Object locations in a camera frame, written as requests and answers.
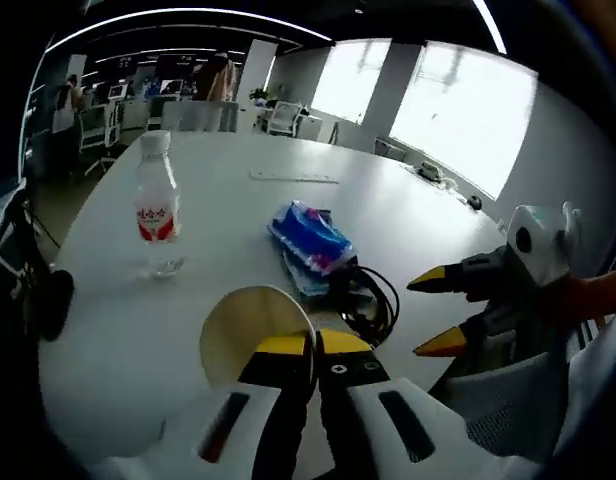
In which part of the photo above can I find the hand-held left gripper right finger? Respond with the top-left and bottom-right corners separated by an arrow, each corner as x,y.
317,329 -> 545,480

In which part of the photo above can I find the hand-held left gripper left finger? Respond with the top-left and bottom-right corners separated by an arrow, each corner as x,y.
89,331 -> 318,480

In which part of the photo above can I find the white paper cup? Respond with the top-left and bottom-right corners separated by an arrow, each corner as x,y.
198,284 -> 318,389

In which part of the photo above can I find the black cable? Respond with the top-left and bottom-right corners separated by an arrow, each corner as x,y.
327,263 -> 403,348

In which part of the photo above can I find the blue tissue packet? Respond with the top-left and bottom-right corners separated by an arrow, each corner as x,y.
265,198 -> 358,276
278,247 -> 335,300

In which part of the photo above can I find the clear plastic water bottle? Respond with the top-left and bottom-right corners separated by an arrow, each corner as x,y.
134,131 -> 183,280

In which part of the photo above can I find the person's right hand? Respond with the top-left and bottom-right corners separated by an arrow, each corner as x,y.
536,273 -> 608,327

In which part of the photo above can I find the grey mesh office chair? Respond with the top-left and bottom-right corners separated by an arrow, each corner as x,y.
434,351 -> 575,462

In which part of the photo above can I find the person's white clothing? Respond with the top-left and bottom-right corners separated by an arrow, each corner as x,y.
551,304 -> 616,472

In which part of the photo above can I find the bright window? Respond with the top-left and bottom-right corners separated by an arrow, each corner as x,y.
387,44 -> 540,202
309,39 -> 392,124

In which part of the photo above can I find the white table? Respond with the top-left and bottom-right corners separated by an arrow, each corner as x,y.
37,128 -> 512,466

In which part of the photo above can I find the white office chair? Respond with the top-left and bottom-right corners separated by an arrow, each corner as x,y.
79,96 -> 122,174
266,100 -> 304,138

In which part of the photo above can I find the brown coat on stand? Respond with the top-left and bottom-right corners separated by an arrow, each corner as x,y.
194,53 -> 240,104

